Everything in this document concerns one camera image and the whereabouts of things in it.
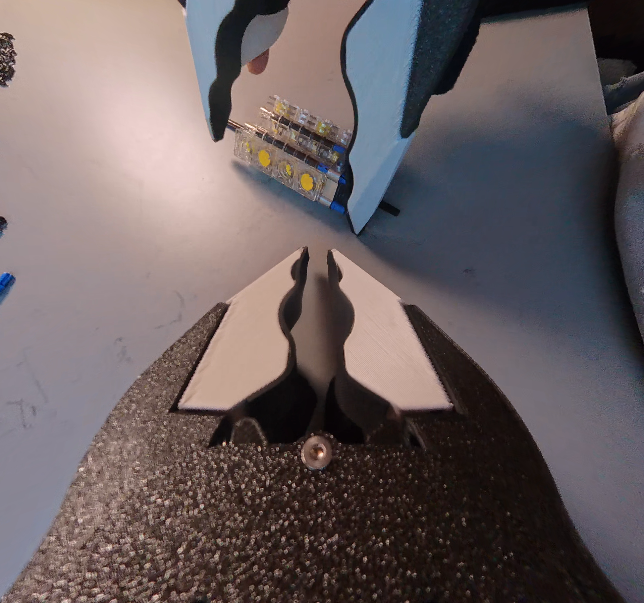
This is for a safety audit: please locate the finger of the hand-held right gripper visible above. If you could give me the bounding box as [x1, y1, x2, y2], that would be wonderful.
[341, 0, 426, 237]
[185, 0, 304, 142]

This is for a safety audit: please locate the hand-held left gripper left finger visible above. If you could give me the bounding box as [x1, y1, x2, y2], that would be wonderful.
[177, 247, 310, 413]

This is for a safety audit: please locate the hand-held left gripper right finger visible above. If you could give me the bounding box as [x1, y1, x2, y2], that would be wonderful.
[326, 248, 453, 414]

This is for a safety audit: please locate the clear toy brick engine model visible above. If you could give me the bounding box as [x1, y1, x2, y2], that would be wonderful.
[226, 93, 400, 218]

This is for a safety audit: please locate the grey desk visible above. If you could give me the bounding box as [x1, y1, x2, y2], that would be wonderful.
[0, 0, 644, 603]

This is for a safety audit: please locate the pile of small black pins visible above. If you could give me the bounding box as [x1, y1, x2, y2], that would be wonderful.
[0, 32, 17, 87]

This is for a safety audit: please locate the pile of mixed toy parts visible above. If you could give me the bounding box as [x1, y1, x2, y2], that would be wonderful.
[0, 216, 17, 306]

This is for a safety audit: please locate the person in grey hoodie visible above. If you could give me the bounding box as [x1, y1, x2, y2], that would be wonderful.
[601, 57, 644, 342]

